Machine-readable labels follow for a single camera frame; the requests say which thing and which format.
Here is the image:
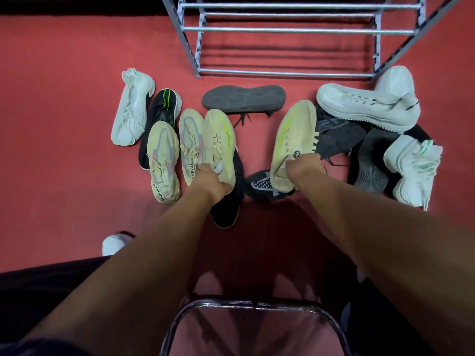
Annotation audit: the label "person's left hand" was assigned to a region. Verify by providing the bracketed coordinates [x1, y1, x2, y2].
[189, 163, 234, 206]

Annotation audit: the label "person's right hand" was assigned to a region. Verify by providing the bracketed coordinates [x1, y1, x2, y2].
[285, 153, 327, 188]

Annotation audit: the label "cream sneaker neon green stripe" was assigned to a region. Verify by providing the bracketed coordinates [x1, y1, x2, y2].
[203, 108, 237, 188]
[270, 100, 318, 193]

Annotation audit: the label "person's left forearm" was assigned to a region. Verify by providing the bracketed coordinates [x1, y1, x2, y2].
[22, 189, 223, 356]

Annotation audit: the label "person's right forearm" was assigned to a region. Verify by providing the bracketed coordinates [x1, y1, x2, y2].
[297, 174, 475, 356]

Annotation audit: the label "black sneaker tan sole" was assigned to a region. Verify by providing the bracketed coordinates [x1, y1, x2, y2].
[209, 147, 246, 230]

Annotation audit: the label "black sneaker white pattern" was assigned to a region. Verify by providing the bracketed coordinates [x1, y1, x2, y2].
[243, 169, 297, 203]

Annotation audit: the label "cream sneaker pink grey sides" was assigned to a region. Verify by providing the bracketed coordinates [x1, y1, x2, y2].
[178, 108, 207, 187]
[146, 121, 182, 204]

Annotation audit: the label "dark grey lettered sneaker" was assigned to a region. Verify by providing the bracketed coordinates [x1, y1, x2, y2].
[315, 105, 367, 167]

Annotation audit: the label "black sneaker dark tread sole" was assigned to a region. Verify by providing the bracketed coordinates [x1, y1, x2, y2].
[347, 127, 401, 195]

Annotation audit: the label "black sneaker grey sole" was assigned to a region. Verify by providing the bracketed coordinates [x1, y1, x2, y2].
[201, 85, 286, 129]

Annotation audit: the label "white perforated sneaker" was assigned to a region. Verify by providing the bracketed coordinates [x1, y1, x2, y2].
[374, 65, 416, 104]
[316, 83, 421, 134]

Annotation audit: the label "black sneaker green stripe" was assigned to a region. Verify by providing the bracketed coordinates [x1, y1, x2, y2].
[138, 88, 183, 171]

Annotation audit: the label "white knit sneaker green tab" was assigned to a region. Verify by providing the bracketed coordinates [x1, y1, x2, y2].
[383, 134, 444, 212]
[111, 68, 156, 147]

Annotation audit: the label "person's white shoe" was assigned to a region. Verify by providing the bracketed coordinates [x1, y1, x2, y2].
[102, 233, 135, 257]

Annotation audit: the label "grey metal shoe rack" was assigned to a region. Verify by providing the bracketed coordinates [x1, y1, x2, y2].
[160, 0, 465, 80]

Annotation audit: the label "person's black trousers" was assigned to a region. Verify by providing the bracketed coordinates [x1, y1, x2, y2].
[0, 256, 440, 356]

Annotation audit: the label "black metal chair frame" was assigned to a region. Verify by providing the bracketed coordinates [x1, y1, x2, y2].
[159, 299, 354, 356]

